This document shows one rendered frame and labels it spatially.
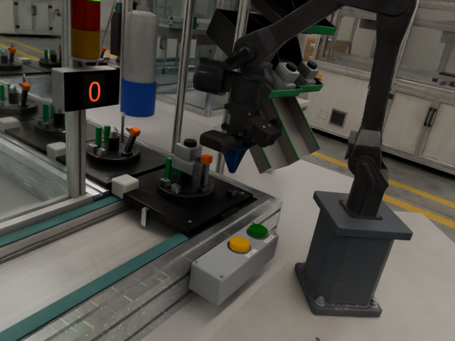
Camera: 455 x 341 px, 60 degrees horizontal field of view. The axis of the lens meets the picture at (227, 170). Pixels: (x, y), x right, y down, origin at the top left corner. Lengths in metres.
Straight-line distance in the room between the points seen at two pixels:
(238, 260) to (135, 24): 1.24
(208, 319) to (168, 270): 0.13
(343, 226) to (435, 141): 4.06
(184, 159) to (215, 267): 0.28
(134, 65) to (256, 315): 1.27
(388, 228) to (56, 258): 0.61
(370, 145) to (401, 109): 4.06
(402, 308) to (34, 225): 0.76
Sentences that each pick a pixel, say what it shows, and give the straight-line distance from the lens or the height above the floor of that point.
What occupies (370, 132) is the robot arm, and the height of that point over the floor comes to 1.22.
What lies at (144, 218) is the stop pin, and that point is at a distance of 0.86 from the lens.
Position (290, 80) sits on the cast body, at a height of 1.23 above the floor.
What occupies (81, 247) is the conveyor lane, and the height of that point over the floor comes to 0.92.
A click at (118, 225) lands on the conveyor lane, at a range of 0.89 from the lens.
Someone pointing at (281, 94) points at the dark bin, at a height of 1.20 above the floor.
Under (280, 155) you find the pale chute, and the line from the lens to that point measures 1.13.
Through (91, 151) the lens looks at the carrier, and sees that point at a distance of 1.06.
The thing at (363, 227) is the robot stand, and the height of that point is 1.06.
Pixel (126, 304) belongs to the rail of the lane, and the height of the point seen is 0.96.
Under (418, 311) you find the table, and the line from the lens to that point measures 0.96.
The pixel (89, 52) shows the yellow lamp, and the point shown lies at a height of 1.27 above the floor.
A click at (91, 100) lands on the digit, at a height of 1.19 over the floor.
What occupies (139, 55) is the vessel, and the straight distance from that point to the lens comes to 1.77.
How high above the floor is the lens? 1.39
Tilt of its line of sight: 23 degrees down
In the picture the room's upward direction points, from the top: 9 degrees clockwise
